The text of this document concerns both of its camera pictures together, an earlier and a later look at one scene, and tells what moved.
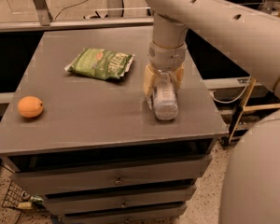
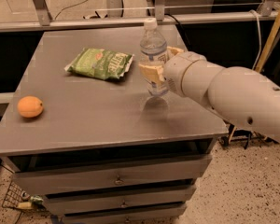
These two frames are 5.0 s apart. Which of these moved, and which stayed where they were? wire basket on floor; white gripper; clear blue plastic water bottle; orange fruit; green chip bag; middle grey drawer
Moved: clear blue plastic water bottle; white gripper
Stayed: green chip bag; middle grey drawer; orange fruit; wire basket on floor
